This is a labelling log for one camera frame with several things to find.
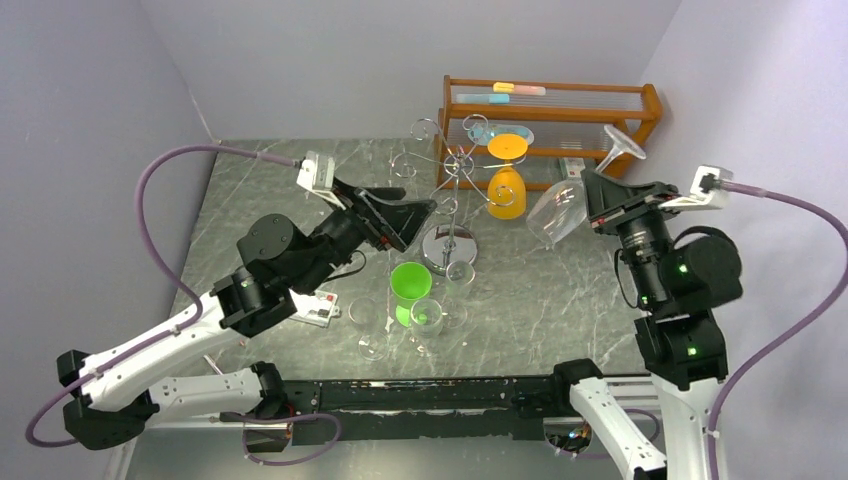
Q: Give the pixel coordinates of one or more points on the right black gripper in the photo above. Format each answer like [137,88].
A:
[631,208]

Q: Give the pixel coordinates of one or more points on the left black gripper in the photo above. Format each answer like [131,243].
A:
[387,224]

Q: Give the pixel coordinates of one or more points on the clear wine glass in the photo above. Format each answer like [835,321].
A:
[562,207]
[426,324]
[458,283]
[372,343]

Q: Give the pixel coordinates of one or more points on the orange plastic wine glass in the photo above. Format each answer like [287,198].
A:
[506,189]

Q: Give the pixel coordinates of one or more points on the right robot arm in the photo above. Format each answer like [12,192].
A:
[680,281]

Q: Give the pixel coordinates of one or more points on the chrome wine glass rack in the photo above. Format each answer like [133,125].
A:
[444,243]

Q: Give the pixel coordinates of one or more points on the green plastic wine glass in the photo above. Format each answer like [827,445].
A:
[409,283]

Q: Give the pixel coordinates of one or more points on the clear wine glass by rack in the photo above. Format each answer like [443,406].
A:
[458,283]

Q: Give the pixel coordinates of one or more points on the wooden shelf rack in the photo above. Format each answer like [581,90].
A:
[567,121]

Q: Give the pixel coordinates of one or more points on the small white box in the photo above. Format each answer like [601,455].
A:
[571,167]

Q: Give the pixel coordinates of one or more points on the blue oval plate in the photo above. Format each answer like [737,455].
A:
[482,134]

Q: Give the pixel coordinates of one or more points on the blue bar on shelf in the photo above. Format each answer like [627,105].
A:
[482,99]

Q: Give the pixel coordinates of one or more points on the clear plastic card case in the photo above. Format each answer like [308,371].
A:
[317,309]

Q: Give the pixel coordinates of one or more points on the yellow pink eraser bar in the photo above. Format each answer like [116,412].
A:
[518,89]

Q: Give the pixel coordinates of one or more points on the white pen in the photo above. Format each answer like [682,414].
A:
[213,365]

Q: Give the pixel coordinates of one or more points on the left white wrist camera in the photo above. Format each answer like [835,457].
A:
[316,175]

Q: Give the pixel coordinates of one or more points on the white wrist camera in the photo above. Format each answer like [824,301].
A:
[316,175]
[706,191]

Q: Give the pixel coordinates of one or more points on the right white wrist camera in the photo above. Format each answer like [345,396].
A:
[706,191]

